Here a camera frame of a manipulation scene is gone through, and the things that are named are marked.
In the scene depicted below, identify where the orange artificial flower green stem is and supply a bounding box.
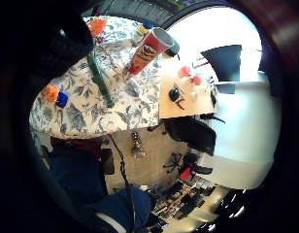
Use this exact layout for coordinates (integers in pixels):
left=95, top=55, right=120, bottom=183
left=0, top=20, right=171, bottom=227
left=86, top=17, right=116, bottom=109

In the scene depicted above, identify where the small orange artificial flower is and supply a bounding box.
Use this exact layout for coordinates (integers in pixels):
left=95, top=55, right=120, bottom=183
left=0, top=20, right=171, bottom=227
left=42, top=84, right=61, bottom=102

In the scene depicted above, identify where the blue floral tablecloth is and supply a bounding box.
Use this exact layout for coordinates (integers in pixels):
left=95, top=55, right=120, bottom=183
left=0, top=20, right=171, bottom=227
left=28, top=16, right=163, bottom=140

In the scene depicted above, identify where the small blue cup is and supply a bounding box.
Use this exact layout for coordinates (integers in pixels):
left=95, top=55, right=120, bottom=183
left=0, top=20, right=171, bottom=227
left=55, top=91, right=70, bottom=109

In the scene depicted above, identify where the yellow and blue object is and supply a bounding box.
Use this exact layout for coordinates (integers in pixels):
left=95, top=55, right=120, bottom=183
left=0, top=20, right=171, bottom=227
left=137, top=20, right=156, bottom=36

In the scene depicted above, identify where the red chip can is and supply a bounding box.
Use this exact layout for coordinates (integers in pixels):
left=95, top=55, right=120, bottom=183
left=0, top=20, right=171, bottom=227
left=127, top=27, right=175, bottom=76

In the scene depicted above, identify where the black computer mouse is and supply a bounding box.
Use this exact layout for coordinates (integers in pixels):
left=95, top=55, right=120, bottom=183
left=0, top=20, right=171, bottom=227
left=168, top=86, right=182, bottom=103

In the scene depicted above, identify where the small figure on floor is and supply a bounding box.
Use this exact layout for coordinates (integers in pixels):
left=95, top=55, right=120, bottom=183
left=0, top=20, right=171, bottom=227
left=130, top=130, right=147, bottom=159

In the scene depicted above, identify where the light wooden desk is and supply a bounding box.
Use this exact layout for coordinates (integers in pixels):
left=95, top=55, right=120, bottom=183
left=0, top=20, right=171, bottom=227
left=158, top=63, right=219, bottom=120

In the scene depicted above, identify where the the person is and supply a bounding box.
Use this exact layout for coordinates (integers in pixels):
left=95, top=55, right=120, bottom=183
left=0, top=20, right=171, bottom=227
left=47, top=135, right=153, bottom=233

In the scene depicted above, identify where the black office chair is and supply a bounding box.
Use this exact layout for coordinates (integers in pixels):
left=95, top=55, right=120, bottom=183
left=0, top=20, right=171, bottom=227
left=162, top=116, right=218, bottom=157

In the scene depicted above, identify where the red object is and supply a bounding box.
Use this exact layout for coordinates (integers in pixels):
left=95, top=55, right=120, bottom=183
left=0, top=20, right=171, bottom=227
left=179, top=164, right=194, bottom=181

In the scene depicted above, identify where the pile of dark items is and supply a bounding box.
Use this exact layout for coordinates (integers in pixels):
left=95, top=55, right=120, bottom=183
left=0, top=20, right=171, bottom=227
left=149, top=174, right=218, bottom=229

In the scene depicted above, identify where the black cable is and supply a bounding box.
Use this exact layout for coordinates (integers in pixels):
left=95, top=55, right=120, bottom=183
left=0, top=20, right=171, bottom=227
left=108, top=134, right=137, bottom=233

